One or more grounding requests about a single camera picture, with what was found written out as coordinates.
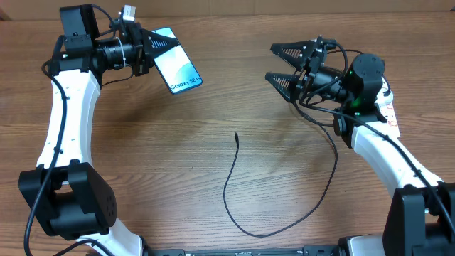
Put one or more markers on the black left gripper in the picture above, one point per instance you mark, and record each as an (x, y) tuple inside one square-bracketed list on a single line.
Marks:
[(143, 41)]

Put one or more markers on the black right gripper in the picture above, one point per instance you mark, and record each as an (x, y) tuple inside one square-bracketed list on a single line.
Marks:
[(297, 89)]

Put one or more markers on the blue Galaxy smartphone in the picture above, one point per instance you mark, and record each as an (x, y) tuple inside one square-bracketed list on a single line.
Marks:
[(177, 70)]

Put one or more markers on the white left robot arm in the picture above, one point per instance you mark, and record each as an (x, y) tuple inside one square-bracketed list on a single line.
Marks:
[(66, 195)]

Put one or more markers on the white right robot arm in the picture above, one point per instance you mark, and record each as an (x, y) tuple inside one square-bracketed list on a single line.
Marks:
[(421, 215)]

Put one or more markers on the white charger plug adapter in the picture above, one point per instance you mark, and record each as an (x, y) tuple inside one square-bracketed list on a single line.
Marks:
[(385, 96)]

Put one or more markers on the white power strip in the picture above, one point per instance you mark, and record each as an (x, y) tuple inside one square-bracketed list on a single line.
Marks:
[(389, 126)]

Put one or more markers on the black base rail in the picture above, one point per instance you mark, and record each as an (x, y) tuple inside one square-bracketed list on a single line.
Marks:
[(241, 252)]

